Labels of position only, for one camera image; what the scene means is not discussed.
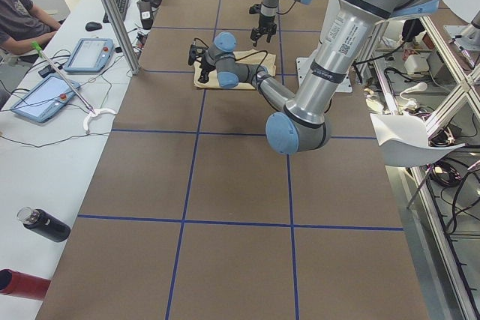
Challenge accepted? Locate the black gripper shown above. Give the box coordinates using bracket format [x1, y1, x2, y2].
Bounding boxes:
[187, 44, 210, 83]
[249, 3, 277, 47]

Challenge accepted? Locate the cream long sleeve shirt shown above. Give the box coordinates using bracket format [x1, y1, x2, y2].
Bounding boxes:
[193, 49, 276, 90]

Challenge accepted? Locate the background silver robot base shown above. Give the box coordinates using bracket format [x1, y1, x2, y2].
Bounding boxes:
[443, 13, 479, 70]

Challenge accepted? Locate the black keyboard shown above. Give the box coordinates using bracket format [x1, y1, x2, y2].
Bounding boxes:
[102, 0, 133, 23]

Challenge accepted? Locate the far blue teach pendant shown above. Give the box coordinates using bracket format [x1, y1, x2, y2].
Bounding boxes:
[63, 38, 115, 73]

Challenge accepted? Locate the blue teach pendant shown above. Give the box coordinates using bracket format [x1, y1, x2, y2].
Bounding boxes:
[63, 38, 115, 73]
[10, 74, 75, 123]

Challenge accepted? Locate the metal grabber stick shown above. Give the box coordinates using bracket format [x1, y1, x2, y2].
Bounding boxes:
[31, 41, 116, 135]

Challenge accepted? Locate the black computer mouse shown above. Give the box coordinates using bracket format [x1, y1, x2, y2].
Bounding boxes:
[85, 22, 103, 31]

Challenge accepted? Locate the near blue teach pendant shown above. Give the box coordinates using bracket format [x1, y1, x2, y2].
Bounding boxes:
[10, 74, 75, 123]

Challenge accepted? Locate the white plastic chair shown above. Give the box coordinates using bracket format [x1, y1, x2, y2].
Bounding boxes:
[370, 113, 465, 168]

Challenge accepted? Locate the seated person grey shirt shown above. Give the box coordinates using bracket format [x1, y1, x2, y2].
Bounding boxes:
[1, 0, 64, 55]

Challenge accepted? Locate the black water bottle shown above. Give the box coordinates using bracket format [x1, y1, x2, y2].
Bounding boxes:
[16, 207, 71, 243]

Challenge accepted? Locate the red cylinder bottle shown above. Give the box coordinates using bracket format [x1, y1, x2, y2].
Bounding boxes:
[1, 269, 50, 301]

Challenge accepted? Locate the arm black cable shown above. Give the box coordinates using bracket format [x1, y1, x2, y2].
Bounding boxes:
[192, 37, 269, 70]

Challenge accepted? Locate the aluminium frame post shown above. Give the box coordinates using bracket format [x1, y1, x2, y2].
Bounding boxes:
[101, 0, 140, 75]

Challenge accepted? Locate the tangled cable bundle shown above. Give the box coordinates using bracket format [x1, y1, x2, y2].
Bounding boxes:
[427, 124, 480, 238]

